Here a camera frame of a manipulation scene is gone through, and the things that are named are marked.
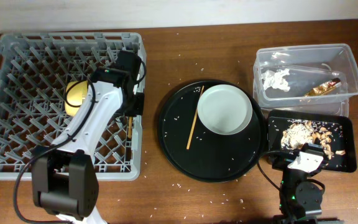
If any wooden chopstick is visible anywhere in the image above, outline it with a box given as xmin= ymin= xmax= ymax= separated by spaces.
xmin=127 ymin=117 xmax=133 ymax=139
xmin=186 ymin=85 xmax=204 ymax=150

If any yellow bowl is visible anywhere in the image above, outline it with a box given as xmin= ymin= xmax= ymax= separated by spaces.
xmin=64 ymin=81 xmax=88 ymax=116

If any gold snack wrapper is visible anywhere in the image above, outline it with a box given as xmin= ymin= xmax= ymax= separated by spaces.
xmin=305 ymin=78 xmax=342 ymax=96

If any white tissue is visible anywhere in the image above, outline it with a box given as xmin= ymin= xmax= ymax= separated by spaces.
xmin=262 ymin=68 xmax=290 ymax=92

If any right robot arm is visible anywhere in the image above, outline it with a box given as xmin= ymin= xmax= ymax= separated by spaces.
xmin=266 ymin=144 xmax=344 ymax=224

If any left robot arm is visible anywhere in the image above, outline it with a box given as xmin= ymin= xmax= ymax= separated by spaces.
xmin=30 ymin=50 xmax=145 ymax=223

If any grey dishwasher rack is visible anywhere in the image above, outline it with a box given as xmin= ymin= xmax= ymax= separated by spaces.
xmin=0 ymin=32 xmax=147 ymax=181

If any pile of food scraps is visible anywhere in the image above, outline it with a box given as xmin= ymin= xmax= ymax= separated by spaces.
xmin=280 ymin=119 xmax=346 ymax=160

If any black rectangular tray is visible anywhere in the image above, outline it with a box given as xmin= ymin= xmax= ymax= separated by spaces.
xmin=267 ymin=110 xmax=357 ymax=173

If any round black tray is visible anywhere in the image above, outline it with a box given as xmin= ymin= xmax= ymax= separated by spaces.
xmin=157 ymin=80 xmax=268 ymax=182

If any clear plastic bin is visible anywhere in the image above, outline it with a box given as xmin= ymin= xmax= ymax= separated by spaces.
xmin=253 ymin=44 xmax=358 ymax=116

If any grey plate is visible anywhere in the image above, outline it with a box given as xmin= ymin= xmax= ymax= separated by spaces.
xmin=197 ymin=84 xmax=253 ymax=136

